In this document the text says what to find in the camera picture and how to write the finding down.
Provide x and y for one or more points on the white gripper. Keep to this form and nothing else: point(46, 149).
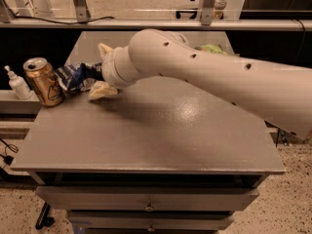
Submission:
point(109, 71)

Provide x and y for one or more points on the blue chip bag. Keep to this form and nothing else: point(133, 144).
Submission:
point(78, 77)

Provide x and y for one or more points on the orange soda can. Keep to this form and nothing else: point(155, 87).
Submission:
point(44, 81)

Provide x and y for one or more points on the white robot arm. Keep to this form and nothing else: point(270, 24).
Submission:
point(277, 93)

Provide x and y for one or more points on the green chip bag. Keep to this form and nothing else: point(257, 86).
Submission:
point(211, 48)

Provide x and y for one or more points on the white pump bottle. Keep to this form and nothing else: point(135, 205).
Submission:
point(18, 84)

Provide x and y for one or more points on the grey drawer cabinet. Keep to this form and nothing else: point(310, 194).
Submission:
point(160, 132)

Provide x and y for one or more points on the upper grey drawer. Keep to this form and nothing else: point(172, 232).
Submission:
point(147, 199)

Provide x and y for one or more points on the grey drawer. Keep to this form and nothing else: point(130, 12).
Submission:
point(147, 199)
point(149, 221)

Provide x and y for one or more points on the lower grey drawer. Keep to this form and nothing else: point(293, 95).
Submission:
point(149, 221)

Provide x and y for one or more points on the metal bracket left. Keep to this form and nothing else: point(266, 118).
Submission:
point(82, 12)

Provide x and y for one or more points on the metal bracket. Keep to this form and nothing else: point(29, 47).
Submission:
point(82, 12)
point(206, 8)

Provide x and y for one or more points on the metal bracket right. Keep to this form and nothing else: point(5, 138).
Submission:
point(206, 8)

